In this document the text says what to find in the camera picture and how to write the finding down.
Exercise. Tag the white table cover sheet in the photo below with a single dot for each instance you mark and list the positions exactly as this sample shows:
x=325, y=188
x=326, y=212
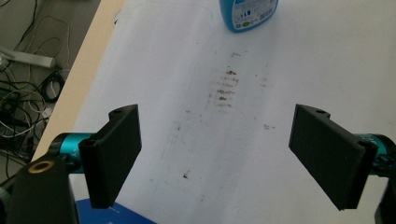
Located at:
x=255, y=174

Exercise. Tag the blue spray bottle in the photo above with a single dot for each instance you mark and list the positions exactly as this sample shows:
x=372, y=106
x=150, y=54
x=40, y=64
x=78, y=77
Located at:
x=246, y=15

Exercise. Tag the white power strip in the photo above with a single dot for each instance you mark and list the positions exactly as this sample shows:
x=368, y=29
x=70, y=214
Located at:
x=28, y=57

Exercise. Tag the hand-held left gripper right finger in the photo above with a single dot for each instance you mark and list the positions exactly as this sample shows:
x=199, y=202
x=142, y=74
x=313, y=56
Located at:
x=327, y=152

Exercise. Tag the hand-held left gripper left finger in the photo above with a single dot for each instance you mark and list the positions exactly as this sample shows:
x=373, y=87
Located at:
x=112, y=152

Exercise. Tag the blue flat box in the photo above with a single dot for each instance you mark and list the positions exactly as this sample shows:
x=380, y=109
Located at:
x=106, y=215

